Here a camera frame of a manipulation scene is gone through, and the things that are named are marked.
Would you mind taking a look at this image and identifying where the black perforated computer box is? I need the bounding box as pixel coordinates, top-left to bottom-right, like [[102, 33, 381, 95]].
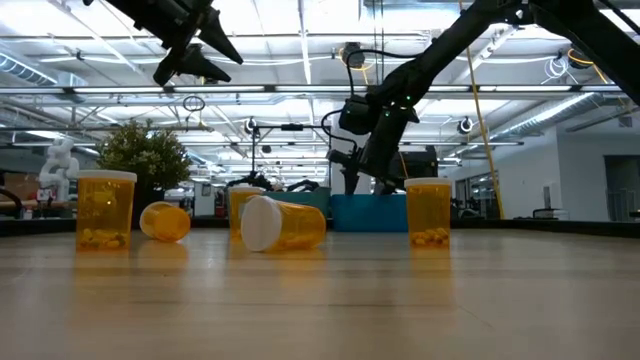
[[398, 145, 440, 180]]

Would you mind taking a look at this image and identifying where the yellow cable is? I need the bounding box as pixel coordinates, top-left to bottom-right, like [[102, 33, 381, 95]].
[[457, 0, 505, 220]]

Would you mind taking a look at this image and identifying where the cardboard box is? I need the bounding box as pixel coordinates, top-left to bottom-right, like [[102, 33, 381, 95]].
[[2, 172, 41, 201]]

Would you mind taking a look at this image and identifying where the blue plastic bin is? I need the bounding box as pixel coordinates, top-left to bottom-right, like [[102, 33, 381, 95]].
[[329, 193, 409, 233]]

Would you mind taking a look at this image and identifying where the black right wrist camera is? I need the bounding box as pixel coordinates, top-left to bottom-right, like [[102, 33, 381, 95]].
[[338, 93, 380, 136]]

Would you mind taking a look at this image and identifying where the amber pill bottle white cap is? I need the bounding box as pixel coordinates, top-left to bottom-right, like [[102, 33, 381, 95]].
[[76, 169, 138, 251], [240, 195, 328, 253], [404, 177, 453, 249], [139, 200, 192, 244], [228, 185, 266, 240]]

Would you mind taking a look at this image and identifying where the black right camera cable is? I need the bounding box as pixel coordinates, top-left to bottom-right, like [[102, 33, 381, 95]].
[[319, 48, 427, 151]]

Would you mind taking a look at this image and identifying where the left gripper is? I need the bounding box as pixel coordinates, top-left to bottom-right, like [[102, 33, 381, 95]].
[[106, 0, 246, 88]]

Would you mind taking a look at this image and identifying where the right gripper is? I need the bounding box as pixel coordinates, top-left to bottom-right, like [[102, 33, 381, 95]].
[[326, 98, 421, 197]]

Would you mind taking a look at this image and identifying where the green potted plant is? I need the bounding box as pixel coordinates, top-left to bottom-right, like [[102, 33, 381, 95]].
[[95, 121, 194, 230]]

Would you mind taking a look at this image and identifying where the black overhead light bar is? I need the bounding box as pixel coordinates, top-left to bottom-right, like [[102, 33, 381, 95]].
[[0, 83, 640, 104]]

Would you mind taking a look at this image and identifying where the black aluminium rig frame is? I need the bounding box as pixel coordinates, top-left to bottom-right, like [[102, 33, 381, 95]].
[[0, 217, 640, 239]]

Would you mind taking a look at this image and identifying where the distant black frame rig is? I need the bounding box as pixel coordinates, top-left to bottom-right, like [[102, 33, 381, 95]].
[[251, 123, 333, 190]]

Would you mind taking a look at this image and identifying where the teal plastic bin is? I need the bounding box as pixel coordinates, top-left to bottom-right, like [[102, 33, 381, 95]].
[[263, 186, 332, 234]]

